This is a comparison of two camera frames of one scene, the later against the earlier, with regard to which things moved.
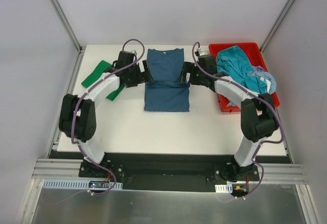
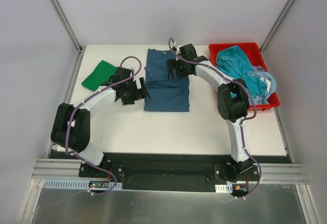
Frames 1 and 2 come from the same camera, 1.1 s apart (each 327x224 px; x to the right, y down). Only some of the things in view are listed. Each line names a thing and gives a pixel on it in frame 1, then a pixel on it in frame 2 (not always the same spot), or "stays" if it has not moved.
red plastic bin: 253,50 stays
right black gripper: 191,73 → 174,68
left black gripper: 140,73 → 138,90
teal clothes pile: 234,63 stays
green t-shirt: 101,67 stays
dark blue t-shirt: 165,92 stays
